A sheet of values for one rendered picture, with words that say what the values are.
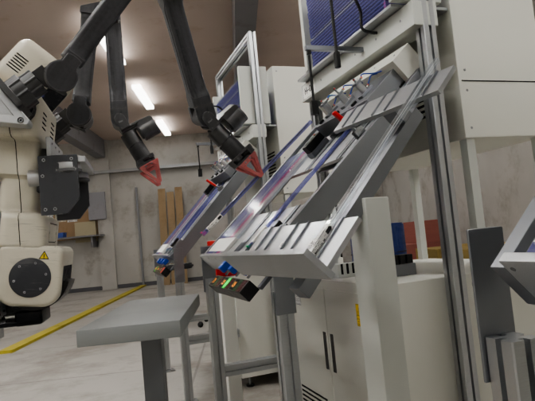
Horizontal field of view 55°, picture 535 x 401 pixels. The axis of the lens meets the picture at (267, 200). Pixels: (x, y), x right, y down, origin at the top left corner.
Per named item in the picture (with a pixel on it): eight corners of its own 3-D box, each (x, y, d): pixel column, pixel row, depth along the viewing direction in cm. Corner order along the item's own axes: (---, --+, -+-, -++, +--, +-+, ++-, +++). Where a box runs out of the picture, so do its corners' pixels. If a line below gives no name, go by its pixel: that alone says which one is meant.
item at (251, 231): (271, 265, 127) (262, 256, 127) (210, 262, 189) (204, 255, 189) (318, 208, 133) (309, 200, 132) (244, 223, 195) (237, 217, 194)
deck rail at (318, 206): (279, 276, 125) (260, 259, 124) (275, 276, 127) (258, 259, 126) (435, 83, 146) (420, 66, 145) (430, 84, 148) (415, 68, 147)
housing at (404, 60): (425, 96, 147) (392, 60, 145) (344, 134, 193) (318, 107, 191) (439, 78, 149) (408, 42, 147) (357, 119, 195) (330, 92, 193)
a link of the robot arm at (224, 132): (204, 135, 159) (205, 132, 153) (219, 119, 160) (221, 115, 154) (220, 151, 160) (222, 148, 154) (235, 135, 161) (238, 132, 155)
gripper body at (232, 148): (245, 153, 164) (228, 137, 163) (254, 147, 154) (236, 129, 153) (232, 168, 162) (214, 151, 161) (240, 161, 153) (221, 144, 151)
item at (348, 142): (364, 165, 138) (351, 152, 137) (278, 192, 200) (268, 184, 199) (430, 84, 148) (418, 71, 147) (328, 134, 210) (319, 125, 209)
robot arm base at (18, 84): (5, 94, 136) (-8, 79, 124) (31, 75, 137) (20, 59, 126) (29, 118, 136) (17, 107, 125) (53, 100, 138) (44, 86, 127)
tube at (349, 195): (309, 265, 84) (304, 261, 84) (304, 265, 86) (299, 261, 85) (440, 61, 103) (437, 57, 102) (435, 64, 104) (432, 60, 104)
